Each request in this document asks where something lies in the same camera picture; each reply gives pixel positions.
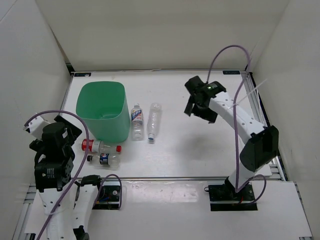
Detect green plastic bin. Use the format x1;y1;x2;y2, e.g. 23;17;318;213
76;81;130;143

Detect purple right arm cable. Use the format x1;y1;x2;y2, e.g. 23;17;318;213
206;44;267;206

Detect clear bottle blue cap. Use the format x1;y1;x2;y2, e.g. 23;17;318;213
146;102;162;143

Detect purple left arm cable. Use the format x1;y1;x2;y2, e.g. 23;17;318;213
24;110;122;240

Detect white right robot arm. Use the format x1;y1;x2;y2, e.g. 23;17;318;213
184;76;279;200

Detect clear bottle red label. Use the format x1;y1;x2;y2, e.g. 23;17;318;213
80;139;122;154

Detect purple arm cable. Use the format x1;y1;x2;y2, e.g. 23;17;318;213
24;110;122;240
206;44;267;206

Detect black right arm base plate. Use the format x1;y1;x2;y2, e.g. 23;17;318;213
204;184;258;212

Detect clear Pepsi bottle black cap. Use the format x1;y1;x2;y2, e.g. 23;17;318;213
86;153;120;170

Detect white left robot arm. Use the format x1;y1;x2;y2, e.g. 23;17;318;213
25;115;105;240

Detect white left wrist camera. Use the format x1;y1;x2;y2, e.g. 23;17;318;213
23;115;50;140

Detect aluminium table frame rail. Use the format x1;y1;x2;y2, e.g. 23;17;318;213
242;72;288;181

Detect clear bottle blue white label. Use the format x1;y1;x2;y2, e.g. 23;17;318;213
130;103;144;141

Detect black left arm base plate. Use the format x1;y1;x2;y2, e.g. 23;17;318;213
92;180;122;210

